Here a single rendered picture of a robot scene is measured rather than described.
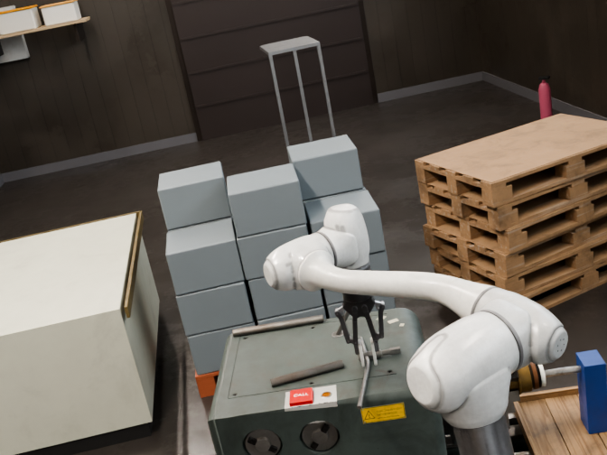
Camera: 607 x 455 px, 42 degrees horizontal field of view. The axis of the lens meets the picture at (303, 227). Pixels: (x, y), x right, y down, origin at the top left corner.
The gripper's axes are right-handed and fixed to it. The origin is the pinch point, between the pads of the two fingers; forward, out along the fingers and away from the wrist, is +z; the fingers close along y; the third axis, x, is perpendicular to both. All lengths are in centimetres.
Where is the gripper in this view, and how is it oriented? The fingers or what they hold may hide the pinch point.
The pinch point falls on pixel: (367, 352)
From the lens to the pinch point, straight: 213.8
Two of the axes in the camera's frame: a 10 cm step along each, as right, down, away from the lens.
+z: 1.8, 9.2, 3.4
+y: 9.8, -1.6, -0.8
